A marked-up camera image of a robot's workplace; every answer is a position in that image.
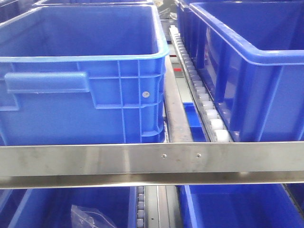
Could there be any lower roller track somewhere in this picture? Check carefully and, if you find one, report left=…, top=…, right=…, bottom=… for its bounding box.
left=136, top=185, right=183, bottom=228

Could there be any blue plastic crate centre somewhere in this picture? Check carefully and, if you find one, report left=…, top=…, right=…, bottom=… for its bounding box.
left=178, top=184, right=304, bottom=228

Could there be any blue crate upper right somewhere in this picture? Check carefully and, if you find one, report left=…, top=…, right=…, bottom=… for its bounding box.
left=176, top=0, right=304, bottom=142

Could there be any clear plastic bag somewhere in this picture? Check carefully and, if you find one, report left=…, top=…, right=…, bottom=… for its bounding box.
left=71, top=205, right=116, bottom=228

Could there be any blue crate upper left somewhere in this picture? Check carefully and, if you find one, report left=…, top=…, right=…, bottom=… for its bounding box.
left=0, top=5, right=169, bottom=146

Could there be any steel divider bar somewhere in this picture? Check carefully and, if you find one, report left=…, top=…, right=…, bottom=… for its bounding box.
left=164, top=56, right=193, bottom=143

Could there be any white roller track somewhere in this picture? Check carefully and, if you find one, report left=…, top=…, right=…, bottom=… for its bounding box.
left=169, top=26, right=233, bottom=143

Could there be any blue plastic crate left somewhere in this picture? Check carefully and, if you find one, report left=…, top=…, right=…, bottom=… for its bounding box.
left=0, top=187, right=137, bottom=228

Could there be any upper steel shelf rail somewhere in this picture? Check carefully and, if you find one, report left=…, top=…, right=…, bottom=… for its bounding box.
left=0, top=142, right=304, bottom=189

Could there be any blue plastic crate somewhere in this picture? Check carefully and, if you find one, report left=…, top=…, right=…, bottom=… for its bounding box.
left=178, top=184, right=304, bottom=228
left=0, top=187, right=137, bottom=228

